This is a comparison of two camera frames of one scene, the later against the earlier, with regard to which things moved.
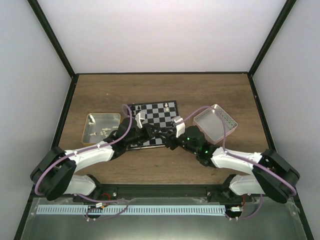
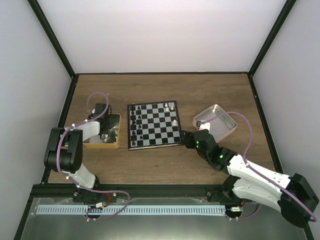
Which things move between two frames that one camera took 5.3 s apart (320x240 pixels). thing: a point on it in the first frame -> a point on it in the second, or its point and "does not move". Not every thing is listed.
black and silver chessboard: (156, 117) does not move
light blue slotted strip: (130, 209) does not move
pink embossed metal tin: (211, 125) does not move
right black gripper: (171, 138) -> (187, 140)
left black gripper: (149, 133) -> (112, 123)
